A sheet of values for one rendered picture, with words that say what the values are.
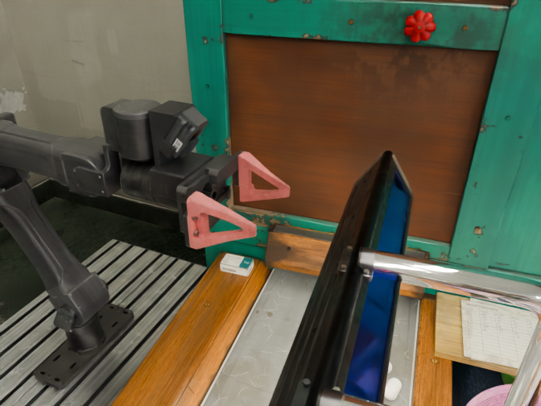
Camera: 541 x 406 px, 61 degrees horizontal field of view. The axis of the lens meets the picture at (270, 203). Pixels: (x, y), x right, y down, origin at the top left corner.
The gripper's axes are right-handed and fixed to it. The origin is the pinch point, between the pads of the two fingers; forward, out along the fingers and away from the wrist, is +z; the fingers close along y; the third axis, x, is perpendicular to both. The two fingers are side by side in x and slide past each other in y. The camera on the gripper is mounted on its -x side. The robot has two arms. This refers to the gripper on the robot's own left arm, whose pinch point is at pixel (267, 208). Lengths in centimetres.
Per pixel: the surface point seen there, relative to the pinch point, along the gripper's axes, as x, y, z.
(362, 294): -3.3, -13.6, 14.6
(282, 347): 33.3, 8.8, -1.0
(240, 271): 29.9, 20.3, -15.0
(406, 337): 33.0, 19.8, 18.0
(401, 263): -4.9, -10.4, 16.9
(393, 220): -1.2, 2.0, 14.3
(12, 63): 31, 118, -196
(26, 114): 58, 118, -196
